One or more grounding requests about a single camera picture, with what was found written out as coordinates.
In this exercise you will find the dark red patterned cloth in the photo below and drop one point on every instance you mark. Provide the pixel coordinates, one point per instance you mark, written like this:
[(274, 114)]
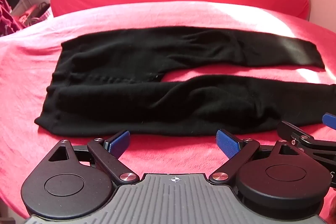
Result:
[(9, 20)]

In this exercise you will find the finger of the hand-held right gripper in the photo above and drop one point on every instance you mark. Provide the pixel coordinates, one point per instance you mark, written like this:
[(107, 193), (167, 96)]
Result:
[(291, 132), (329, 120)]

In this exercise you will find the black pants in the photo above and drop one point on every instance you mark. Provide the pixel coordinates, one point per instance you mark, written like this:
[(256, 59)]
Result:
[(168, 82)]

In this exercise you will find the paper shopping bags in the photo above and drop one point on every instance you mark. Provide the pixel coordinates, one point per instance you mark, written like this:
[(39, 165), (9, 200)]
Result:
[(32, 11)]

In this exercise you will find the pink fleece blanket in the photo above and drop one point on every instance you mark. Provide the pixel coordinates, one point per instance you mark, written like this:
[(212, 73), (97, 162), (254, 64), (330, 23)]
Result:
[(23, 82)]

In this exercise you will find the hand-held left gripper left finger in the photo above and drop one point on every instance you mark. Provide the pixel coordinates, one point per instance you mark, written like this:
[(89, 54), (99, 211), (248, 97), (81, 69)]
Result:
[(119, 142)]

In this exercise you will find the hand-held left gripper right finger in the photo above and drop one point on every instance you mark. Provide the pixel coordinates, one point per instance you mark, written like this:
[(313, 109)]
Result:
[(226, 142)]

